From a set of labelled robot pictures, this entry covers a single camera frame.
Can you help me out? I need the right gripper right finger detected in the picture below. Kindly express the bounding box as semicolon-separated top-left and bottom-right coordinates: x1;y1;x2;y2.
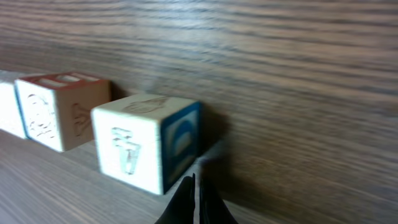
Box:
200;178;238;224

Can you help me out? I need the block with dog drawing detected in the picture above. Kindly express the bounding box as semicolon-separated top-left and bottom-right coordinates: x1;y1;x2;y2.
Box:
15;72;111;152

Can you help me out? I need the block with J and A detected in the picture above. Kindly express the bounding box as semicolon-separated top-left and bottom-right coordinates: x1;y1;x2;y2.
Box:
1;70;40;139

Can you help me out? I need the block with seven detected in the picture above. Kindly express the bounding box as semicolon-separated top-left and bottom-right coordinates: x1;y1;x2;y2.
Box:
91;94;201;195

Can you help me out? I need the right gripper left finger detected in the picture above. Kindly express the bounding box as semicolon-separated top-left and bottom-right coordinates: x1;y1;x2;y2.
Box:
155;174;195;224

